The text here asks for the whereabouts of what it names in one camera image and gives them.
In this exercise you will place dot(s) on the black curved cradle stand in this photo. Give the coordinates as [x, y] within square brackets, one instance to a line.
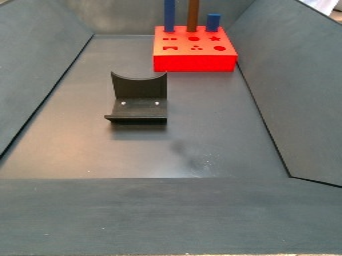
[140, 99]

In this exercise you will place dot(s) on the red foam shape-sorter block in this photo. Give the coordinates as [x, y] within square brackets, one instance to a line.
[199, 51]

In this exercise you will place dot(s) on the short blue rounded peg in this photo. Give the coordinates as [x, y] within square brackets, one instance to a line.
[212, 22]

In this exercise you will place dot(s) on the tall blue square peg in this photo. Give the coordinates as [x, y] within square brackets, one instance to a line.
[168, 15]

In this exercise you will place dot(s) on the brown cylinder peg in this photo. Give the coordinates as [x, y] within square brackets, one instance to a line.
[192, 15]

